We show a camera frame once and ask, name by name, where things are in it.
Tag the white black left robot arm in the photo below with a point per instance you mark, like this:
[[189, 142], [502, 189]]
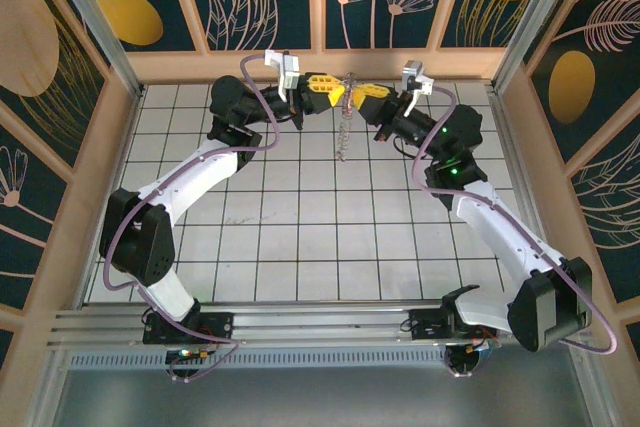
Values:
[[200, 177]]

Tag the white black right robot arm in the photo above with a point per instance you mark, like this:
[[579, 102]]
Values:
[[500, 232]]

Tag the small circuit board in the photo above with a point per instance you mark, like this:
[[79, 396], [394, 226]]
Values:
[[192, 354], [480, 345]]

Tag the vented metal strip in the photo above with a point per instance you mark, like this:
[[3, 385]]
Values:
[[325, 359]]

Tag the grey metal sheet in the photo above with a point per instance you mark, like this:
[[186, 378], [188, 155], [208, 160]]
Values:
[[325, 397]]

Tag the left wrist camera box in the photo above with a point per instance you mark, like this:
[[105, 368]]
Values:
[[289, 74]]

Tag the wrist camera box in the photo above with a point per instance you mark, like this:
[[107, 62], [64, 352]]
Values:
[[289, 74], [414, 74]]

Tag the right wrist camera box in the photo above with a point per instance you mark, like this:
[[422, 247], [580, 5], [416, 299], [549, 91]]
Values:
[[414, 74]]

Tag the aluminium side rail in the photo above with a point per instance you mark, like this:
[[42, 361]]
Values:
[[511, 147], [123, 147]]

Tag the dark wall panel feather oval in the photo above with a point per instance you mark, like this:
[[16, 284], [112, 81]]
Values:
[[572, 87]]

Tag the dark wall panel small oval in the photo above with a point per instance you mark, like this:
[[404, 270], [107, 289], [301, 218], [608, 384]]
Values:
[[130, 17]]

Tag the aluminium corner post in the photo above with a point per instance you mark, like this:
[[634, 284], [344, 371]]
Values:
[[97, 22], [539, 12]]

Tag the dark wall panel fern lines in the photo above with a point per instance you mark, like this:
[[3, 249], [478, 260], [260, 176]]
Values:
[[610, 207]]

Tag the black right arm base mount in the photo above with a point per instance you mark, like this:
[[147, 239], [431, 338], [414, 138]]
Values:
[[422, 327]]

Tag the dark wall panel pale circle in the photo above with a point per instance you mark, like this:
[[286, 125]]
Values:
[[25, 32]]

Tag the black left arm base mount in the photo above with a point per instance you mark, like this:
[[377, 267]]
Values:
[[220, 324]]

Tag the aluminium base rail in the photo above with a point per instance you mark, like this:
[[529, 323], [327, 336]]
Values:
[[325, 324]]

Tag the dark wall panel flower outline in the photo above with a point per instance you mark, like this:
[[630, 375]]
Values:
[[30, 227]]

